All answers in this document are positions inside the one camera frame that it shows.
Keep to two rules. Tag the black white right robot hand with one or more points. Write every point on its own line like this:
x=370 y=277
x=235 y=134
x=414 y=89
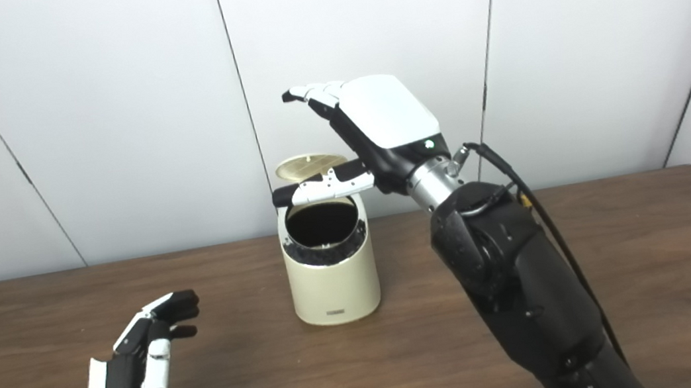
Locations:
x=386 y=122

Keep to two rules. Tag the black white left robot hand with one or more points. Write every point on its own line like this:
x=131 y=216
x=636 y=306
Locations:
x=123 y=383

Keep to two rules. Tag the round cream bin lid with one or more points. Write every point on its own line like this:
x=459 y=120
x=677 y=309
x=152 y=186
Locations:
x=305 y=166

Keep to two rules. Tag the cream-colored tabletop bin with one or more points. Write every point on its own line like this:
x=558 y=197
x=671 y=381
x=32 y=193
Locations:
x=334 y=289

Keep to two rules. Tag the black bin liner bag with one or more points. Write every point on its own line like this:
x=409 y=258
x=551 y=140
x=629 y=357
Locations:
x=323 y=227

